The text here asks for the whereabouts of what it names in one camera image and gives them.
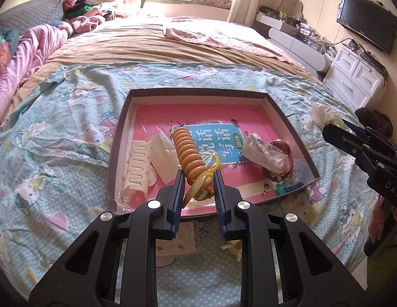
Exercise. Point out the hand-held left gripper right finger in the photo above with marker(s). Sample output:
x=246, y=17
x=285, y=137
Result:
x=219, y=204

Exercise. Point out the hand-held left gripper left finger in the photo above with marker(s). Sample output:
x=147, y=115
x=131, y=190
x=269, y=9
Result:
x=174, y=204

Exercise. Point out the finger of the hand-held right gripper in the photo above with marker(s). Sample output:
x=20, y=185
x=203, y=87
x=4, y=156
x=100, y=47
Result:
x=342, y=140
x=368, y=132

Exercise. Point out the clear plastic bag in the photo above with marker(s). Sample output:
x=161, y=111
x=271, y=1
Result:
x=256, y=150
x=326, y=115

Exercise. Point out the clear bag with yellow hoops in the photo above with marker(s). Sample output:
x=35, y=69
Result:
x=216, y=167

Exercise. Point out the cardboard box with pink bottom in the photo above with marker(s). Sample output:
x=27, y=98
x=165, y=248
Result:
x=153, y=115

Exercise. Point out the dark brown furry object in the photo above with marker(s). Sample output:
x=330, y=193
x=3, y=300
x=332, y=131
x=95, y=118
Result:
x=374, y=120

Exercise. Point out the beige card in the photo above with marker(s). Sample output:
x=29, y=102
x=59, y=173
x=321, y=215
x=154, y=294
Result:
x=176, y=243

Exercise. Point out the pink cloth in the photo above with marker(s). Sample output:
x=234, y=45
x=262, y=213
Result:
x=379, y=220

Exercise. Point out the white hair claw clip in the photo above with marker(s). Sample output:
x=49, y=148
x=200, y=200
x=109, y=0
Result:
x=137, y=169

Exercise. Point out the white drawer cabinet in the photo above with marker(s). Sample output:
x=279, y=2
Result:
x=348, y=73

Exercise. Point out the grey and white dressing table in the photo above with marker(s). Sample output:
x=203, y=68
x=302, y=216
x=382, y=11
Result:
x=304, y=48

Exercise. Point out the row of cosmetic bottles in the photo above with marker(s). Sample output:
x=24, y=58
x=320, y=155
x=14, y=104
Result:
x=310, y=36

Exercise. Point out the black television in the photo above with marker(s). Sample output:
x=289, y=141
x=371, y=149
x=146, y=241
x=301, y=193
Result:
x=368, y=22

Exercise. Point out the teal cartoon printed blanket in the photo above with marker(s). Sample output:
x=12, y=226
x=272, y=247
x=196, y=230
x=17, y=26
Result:
x=57, y=134

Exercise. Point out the white framed mirror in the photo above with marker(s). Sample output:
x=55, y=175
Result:
x=296, y=6

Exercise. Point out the tan bedsheet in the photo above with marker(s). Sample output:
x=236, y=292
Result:
x=121, y=41

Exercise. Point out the pink plush toy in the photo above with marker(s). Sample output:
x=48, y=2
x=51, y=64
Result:
x=86, y=22

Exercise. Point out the pile of clothes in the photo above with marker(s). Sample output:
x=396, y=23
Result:
x=83, y=8

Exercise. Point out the dark blue floral pillow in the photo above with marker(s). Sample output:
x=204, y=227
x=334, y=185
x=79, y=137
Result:
x=3, y=48

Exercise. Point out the grey quilted pillow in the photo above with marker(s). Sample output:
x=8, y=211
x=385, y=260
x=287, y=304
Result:
x=32, y=12

